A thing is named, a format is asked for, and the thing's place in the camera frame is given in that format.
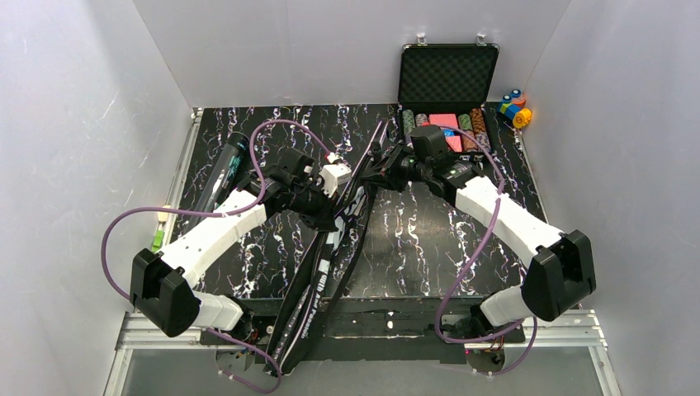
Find black shuttlecock tube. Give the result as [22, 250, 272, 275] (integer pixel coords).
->
[194, 132, 249, 212]

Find black racket bag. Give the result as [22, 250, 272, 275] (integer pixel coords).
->
[264, 122, 388, 378]

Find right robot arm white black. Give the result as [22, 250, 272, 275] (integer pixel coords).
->
[361, 125, 597, 338]

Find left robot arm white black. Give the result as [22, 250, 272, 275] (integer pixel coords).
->
[129, 150, 352, 337]

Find pink playing card deck lower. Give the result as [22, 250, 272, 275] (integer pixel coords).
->
[445, 135, 463, 153]

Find pink playing card deck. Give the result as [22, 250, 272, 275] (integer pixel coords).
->
[445, 135, 463, 153]
[428, 114, 459, 129]

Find poker chip row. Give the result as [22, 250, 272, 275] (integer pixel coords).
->
[470, 108, 491, 153]
[414, 113, 429, 127]
[401, 110, 416, 144]
[457, 114, 478, 153]

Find pink playing card deck upper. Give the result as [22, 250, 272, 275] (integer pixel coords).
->
[428, 114, 459, 129]

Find poker chip row far left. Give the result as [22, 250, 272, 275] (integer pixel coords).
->
[401, 110, 416, 144]

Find poker chip row right inner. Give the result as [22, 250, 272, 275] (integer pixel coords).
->
[457, 114, 478, 153]

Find poker chip row far right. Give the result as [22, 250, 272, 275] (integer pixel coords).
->
[470, 108, 491, 153]

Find black poker chip case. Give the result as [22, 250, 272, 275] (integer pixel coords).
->
[397, 43, 499, 138]

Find colourful toy block train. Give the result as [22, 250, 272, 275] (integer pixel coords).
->
[497, 89, 532, 129]

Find beige small block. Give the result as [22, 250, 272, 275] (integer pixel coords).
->
[157, 205, 170, 224]

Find green small block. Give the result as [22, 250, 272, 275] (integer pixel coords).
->
[150, 229, 164, 252]

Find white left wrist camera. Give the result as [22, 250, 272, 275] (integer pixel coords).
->
[319, 163, 352, 197]

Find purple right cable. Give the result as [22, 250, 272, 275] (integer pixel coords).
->
[434, 126, 538, 378]

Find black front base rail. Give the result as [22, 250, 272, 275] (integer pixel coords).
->
[199, 297, 581, 366]

